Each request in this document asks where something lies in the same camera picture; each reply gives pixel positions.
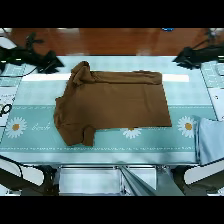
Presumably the light blue garment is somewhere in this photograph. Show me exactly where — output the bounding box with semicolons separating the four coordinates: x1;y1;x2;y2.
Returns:
192;115;224;167

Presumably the silver frame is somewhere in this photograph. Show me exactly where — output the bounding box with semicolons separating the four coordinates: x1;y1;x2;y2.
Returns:
0;162;224;197

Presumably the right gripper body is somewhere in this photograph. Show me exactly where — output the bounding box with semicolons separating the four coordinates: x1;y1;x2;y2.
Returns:
172;46;202;71

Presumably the brown T-shirt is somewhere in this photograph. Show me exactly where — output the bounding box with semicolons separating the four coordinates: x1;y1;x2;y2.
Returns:
53;60;173;148

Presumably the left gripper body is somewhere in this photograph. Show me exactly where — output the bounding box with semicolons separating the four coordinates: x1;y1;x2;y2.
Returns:
35;49;65;75

